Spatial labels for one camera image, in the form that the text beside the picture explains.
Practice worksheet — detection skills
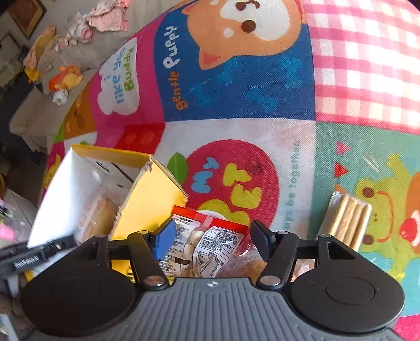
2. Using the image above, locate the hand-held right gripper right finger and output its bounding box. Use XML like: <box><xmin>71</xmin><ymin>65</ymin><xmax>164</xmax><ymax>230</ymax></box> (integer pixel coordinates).
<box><xmin>250</xmin><ymin>220</ymin><xmax>359</xmax><ymax>292</ymax></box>

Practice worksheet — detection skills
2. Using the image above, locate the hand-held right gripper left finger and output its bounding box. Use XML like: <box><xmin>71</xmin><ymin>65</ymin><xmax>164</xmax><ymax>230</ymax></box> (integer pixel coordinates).
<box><xmin>79</xmin><ymin>219</ymin><xmax>178</xmax><ymax>291</ymax></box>

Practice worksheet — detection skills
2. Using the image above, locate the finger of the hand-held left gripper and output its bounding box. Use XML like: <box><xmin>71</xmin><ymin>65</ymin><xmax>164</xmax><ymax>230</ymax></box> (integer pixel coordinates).
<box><xmin>0</xmin><ymin>235</ymin><xmax>77</xmax><ymax>280</ymax></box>

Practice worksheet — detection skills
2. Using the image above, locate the red clear snack packet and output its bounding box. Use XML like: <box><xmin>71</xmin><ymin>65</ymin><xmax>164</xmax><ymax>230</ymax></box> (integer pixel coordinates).
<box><xmin>158</xmin><ymin>205</ymin><xmax>273</xmax><ymax>280</ymax></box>

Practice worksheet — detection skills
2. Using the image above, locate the yellow cardboard box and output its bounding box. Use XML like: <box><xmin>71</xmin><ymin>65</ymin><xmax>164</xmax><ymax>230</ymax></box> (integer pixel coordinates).
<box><xmin>26</xmin><ymin>144</ymin><xmax>189</xmax><ymax>283</ymax></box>

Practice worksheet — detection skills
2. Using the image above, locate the biscuit stick packet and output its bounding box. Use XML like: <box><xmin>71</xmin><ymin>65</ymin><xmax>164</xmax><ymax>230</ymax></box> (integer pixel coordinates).
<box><xmin>318</xmin><ymin>191</ymin><xmax>373</xmax><ymax>252</ymax></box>

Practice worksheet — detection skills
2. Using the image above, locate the pink plastic item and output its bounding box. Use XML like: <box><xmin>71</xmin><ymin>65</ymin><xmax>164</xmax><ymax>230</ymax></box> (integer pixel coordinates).
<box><xmin>0</xmin><ymin>197</ymin><xmax>21</xmax><ymax>241</ymax></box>

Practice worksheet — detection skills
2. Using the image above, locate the clear wafer snack packet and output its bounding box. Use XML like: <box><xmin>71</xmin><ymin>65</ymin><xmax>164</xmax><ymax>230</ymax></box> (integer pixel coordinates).
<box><xmin>75</xmin><ymin>192</ymin><xmax>120</xmax><ymax>241</ymax></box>

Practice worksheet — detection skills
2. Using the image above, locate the colourful cartoon play mat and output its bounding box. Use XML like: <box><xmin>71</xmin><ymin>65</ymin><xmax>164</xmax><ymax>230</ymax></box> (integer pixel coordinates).
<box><xmin>46</xmin><ymin>0</ymin><xmax>420</xmax><ymax>341</ymax></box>

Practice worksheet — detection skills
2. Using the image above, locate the orange plush toy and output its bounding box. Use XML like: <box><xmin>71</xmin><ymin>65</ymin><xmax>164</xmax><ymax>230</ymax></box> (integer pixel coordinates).
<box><xmin>49</xmin><ymin>65</ymin><xmax>83</xmax><ymax>105</ymax></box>

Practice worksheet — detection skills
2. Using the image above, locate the small yellow toy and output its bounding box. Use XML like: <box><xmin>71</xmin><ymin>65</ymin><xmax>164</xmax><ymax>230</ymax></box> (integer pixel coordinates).
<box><xmin>24</xmin><ymin>67</ymin><xmax>42</xmax><ymax>83</ymax></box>

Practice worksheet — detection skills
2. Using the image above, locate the yellow pink cloth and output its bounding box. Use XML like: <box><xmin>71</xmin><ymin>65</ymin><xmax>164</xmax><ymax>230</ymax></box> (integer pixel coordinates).
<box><xmin>24</xmin><ymin>24</ymin><xmax>57</xmax><ymax>68</ymax></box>

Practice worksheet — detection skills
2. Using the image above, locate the small pink white garment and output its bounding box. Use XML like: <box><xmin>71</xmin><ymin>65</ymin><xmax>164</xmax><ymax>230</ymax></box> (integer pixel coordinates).
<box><xmin>65</xmin><ymin>19</ymin><xmax>95</xmax><ymax>45</ymax></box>

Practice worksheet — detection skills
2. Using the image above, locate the pink patterned garment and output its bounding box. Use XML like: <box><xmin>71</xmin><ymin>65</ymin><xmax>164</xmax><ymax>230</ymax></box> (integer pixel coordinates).
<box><xmin>83</xmin><ymin>0</ymin><xmax>130</xmax><ymax>32</ymax></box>

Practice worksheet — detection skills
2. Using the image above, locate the wooden picture frame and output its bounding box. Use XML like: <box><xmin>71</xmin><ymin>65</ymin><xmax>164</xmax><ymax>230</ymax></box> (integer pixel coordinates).
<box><xmin>8</xmin><ymin>0</ymin><xmax>47</xmax><ymax>39</ymax></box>

